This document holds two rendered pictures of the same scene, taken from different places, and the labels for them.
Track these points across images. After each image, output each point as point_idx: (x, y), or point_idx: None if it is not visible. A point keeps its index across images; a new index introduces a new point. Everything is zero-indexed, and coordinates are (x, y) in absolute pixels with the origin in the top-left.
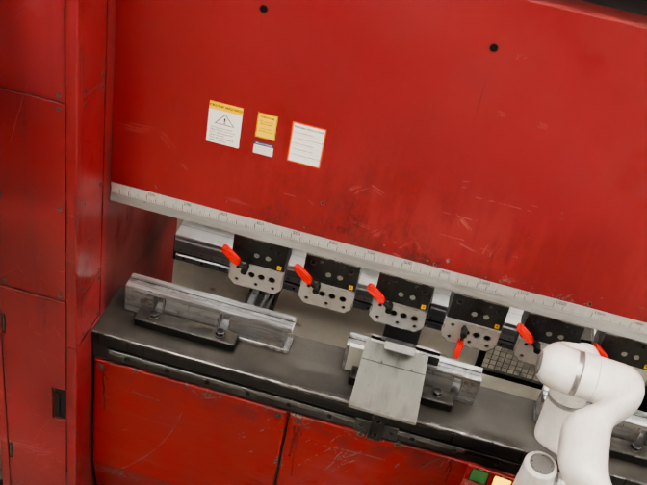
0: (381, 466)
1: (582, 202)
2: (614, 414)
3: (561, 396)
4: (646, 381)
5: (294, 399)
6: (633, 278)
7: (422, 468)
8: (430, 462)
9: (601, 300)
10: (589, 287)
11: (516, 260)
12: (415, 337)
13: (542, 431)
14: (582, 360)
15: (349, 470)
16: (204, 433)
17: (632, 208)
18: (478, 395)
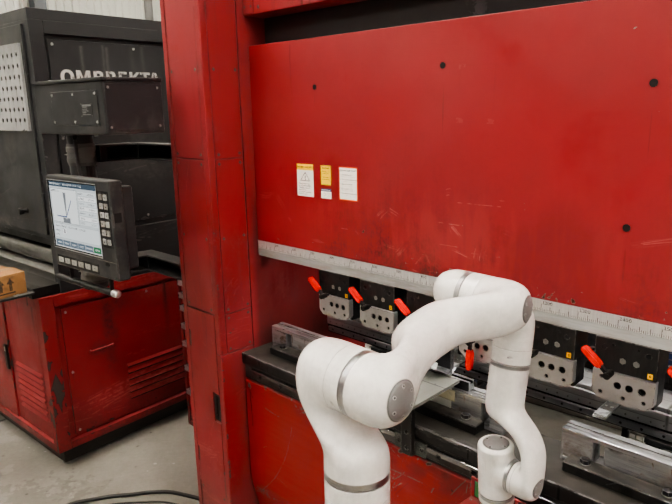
0: (421, 491)
1: (538, 188)
2: (470, 305)
3: (494, 352)
4: None
5: None
6: (604, 264)
7: (452, 494)
8: (457, 487)
9: (582, 295)
10: (567, 281)
11: (500, 260)
12: (447, 360)
13: (486, 397)
14: (467, 274)
15: (399, 495)
16: (305, 450)
17: (581, 184)
18: None
